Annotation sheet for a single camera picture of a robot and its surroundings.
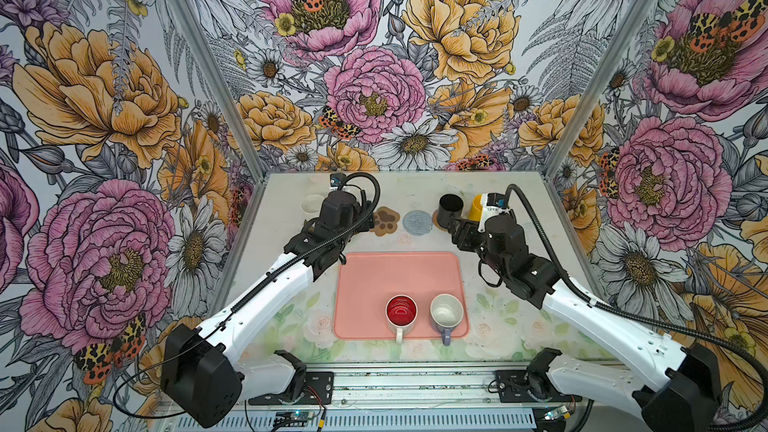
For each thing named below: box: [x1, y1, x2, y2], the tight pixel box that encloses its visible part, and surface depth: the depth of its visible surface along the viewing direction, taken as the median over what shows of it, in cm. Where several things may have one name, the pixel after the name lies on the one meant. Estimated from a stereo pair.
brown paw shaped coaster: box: [369, 206, 400, 237], surface depth 110 cm
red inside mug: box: [385, 294, 419, 345], surface depth 83 cm
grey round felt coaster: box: [402, 209, 433, 236], surface depth 110 cm
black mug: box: [437, 193, 464, 229], surface depth 104 cm
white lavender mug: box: [430, 293, 464, 346], surface depth 82 cm
